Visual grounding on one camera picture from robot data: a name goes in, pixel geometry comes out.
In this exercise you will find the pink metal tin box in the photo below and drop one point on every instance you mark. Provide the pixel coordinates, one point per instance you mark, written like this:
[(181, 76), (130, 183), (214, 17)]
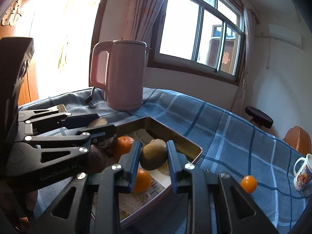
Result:
[(153, 183)]

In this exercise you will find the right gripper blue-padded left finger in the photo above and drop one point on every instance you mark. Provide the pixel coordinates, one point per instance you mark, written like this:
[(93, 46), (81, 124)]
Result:
[(70, 212)]

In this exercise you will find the blue plaid tablecloth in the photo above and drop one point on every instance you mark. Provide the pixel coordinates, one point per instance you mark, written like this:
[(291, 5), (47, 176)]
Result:
[(229, 143)]

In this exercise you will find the pink curtain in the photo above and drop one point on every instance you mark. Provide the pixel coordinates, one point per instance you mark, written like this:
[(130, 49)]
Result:
[(251, 18), (140, 19)]

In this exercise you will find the brown longan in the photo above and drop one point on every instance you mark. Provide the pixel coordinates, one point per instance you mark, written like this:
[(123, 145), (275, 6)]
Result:
[(154, 154)]

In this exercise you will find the pink right curtain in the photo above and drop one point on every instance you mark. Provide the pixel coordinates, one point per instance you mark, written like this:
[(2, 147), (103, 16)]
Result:
[(251, 18)]

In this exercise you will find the small round orange kumquat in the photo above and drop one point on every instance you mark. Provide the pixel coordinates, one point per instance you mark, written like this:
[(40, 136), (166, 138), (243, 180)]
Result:
[(249, 184)]

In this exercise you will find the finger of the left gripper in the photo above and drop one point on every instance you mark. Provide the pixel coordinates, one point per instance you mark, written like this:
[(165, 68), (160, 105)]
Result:
[(40, 121), (83, 138)]

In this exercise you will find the brown leather chair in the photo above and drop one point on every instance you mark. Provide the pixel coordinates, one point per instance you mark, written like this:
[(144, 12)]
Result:
[(299, 139)]

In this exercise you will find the oval orange kumquat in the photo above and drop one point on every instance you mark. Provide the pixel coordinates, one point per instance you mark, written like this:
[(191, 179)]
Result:
[(143, 181)]

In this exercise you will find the white air conditioner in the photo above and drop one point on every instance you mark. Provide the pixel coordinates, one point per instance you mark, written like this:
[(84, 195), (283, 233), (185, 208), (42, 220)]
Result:
[(285, 35)]

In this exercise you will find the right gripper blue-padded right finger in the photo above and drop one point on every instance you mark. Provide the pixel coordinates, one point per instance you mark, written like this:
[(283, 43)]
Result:
[(214, 200)]

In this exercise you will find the dark round stool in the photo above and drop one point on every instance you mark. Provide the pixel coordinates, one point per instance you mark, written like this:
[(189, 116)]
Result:
[(259, 118)]

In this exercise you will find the large orange tangerine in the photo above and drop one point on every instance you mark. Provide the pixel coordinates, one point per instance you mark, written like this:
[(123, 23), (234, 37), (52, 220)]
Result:
[(122, 145)]

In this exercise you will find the window with brown frame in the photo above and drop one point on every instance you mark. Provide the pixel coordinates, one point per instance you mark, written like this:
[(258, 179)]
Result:
[(202, 37)]

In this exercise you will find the pink electric kettle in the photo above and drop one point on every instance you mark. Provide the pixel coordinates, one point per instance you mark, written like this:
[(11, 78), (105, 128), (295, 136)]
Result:
[(124, 76)]

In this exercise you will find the pink left curtain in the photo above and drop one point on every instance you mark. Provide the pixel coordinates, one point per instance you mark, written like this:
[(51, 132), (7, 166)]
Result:
[(140, 19)]

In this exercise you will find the white cartoon mug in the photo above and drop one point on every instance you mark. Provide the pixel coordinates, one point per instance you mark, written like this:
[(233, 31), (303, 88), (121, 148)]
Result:
[(302, 172)]

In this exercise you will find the purple passion fruit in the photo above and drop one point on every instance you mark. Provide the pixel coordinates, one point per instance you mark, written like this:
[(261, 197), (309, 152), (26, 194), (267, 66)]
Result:
[(98, 160)]

